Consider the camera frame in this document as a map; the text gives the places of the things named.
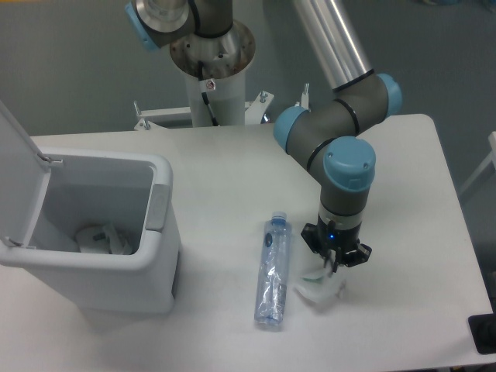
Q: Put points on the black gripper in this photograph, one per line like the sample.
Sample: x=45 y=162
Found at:
x=337 y=248

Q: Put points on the white plastic wrapper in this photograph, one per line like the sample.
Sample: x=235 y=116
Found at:
x=321 y=285

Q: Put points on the clear plastic water bottle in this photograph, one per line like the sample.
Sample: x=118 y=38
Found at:
x=273 y=273

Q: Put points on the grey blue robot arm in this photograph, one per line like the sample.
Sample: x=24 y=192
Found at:
x=325 y=142

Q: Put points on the white trash inside can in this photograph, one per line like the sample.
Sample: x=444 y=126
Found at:
x=105 y=239

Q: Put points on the white trash can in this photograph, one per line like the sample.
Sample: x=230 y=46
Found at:
x=92 y=188

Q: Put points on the white trash can lid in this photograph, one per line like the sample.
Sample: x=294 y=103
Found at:
x=25 y=176

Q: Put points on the black device at table edge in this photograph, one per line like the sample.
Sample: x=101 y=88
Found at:
x=482 y=328

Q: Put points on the white frame at right edge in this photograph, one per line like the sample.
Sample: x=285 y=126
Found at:
x=482 y=173

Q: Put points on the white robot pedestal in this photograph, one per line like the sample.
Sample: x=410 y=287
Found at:
x=214 y=71

